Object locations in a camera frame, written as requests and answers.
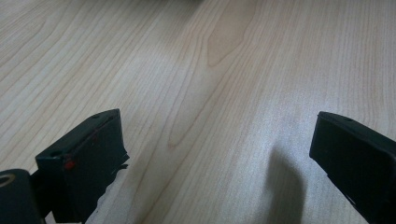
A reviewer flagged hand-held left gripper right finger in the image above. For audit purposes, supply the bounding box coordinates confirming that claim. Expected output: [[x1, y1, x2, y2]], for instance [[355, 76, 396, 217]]
[[308, 111, 396, 224]]

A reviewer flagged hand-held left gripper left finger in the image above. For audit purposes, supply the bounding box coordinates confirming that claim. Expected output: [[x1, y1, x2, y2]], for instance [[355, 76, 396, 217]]
[[35, 108, 131, 224]]

